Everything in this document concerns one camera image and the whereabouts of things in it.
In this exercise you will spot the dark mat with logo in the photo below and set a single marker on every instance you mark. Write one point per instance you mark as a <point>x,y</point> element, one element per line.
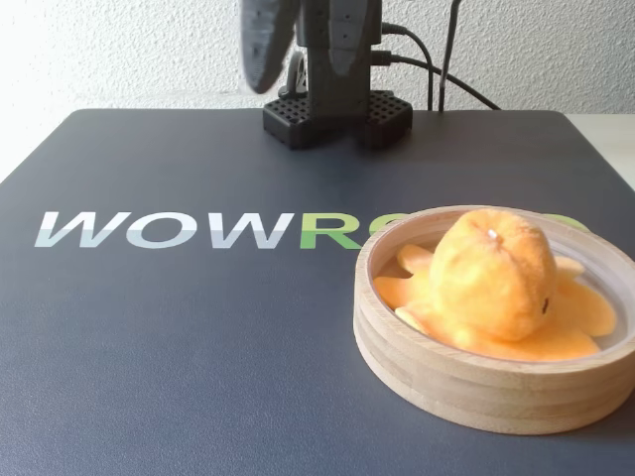
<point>198,347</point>

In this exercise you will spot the orange octopus plush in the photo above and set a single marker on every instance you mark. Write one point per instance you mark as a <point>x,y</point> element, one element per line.
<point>486,277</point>

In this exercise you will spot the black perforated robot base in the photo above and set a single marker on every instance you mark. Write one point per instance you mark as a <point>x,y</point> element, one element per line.
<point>292,119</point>

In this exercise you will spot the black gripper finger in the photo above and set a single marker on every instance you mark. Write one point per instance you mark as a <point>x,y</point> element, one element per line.
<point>263,44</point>
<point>347,39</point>

